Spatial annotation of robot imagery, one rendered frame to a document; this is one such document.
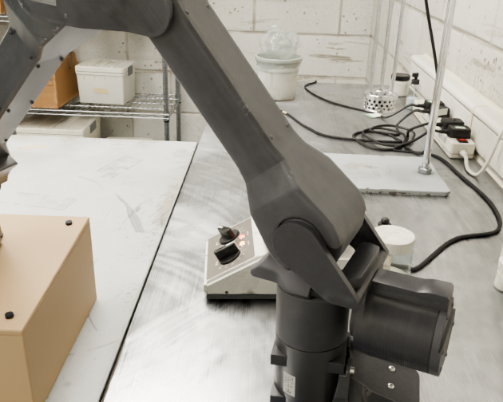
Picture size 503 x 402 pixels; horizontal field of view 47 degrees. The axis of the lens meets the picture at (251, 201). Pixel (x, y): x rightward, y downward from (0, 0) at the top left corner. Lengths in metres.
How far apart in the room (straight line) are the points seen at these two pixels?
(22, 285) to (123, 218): 0.40
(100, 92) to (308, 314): 2.68
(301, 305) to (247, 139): 0.13
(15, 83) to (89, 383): 0.33
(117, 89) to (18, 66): 2.51
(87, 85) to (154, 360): 2.47
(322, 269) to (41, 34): 0.26
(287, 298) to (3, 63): 0.30
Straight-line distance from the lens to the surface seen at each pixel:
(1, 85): 0.54
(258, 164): 0.40
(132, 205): 1.06
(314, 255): 0.39
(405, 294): 0.42
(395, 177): 1.22
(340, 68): 3.25
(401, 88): 1.93
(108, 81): 3.02
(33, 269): 0.66
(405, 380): 0.50
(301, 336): 0.45
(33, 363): 0.62
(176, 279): 0.83
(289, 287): 0.43
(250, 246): 0.78
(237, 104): 0.40
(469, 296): 0.87
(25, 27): 0.48
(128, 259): 0.89
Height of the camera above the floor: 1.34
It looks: 24 degrees down
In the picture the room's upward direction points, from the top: 2 degrees clockwise
